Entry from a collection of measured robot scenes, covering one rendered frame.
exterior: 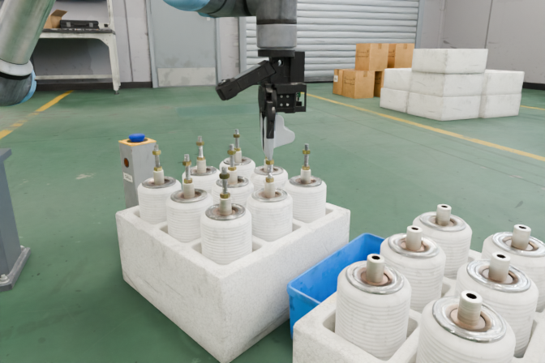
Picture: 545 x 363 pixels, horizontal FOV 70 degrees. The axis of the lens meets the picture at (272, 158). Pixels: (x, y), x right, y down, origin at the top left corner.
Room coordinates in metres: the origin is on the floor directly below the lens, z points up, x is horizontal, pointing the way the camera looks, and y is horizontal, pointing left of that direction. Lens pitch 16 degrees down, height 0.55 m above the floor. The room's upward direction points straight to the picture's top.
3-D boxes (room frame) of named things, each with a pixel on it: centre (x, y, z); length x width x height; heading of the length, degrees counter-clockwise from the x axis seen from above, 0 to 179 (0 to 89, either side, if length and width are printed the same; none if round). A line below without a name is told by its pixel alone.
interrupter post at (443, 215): (0.62, -0.30, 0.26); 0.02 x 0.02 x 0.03
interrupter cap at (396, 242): (0.54, -0.22, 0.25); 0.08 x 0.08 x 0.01
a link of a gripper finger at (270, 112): (0.73, 0.01, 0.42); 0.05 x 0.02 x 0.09; 11
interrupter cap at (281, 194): (0.75, 0.01, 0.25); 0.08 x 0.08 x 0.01
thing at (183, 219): (0.75, 0.17, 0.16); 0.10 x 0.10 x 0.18
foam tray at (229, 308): (0.83, 0.09, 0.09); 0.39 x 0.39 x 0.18; 46
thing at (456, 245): (0.62, -0.30, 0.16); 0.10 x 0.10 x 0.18
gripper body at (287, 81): (0.75, -0.01, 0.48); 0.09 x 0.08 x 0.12; 101
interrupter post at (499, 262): (0.46, -0.30, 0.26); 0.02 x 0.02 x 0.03
